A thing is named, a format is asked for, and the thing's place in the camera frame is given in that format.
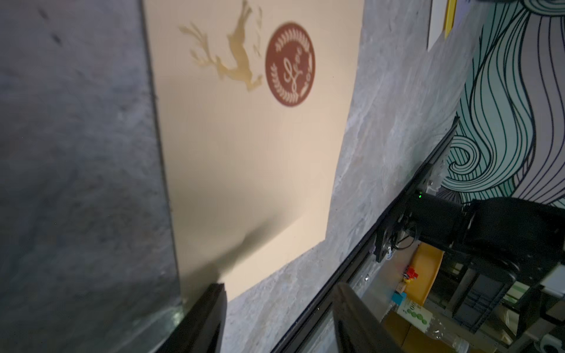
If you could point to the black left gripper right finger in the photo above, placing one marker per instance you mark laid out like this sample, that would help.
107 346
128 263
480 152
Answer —
356 328

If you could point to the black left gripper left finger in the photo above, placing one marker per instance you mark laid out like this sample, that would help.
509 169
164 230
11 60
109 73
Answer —
202 328

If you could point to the white cream envelope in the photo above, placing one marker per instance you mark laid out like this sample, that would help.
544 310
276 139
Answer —
436 22

